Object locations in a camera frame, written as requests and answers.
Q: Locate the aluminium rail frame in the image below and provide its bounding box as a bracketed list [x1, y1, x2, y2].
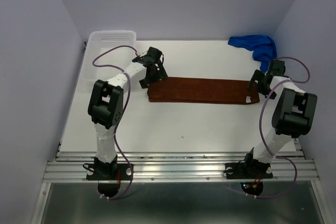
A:
[32, 139, 332, 223]

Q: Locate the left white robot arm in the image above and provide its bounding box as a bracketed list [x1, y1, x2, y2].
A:
[88, 45, 167, 179]

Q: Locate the white plastic basket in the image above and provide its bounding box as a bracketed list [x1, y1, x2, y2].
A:
[81, 30, 137, 84]

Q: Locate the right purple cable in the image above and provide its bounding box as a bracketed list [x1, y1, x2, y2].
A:
[225, 56, 312, 199]

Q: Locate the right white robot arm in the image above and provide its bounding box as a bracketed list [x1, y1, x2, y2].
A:
[241, 58, 318, 177]

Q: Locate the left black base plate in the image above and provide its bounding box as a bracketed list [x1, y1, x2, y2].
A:
[83, 163, 132, 182]

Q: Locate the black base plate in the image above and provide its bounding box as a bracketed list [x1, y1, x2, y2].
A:
[223, 162, 273, 180]
[83, 163, 132, 182]

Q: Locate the brown towel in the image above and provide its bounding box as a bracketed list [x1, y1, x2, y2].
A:
[147, 77, 260, 105]

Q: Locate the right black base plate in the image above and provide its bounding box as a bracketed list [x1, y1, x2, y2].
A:
[223, 162, 273, 180]

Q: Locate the blue towel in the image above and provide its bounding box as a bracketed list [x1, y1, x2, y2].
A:
[228, 35, 277, 72]

